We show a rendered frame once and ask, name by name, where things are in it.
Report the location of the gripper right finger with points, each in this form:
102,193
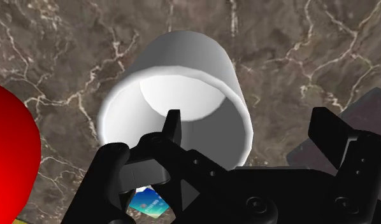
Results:
349,155

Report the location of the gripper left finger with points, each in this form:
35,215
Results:
165,161

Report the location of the blue card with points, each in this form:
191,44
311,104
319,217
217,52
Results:
150,203

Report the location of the dark grey box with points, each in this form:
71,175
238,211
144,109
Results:
369,114

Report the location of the white cup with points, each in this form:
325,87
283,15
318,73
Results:
190,77

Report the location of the red round object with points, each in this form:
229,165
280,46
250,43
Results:
10,149

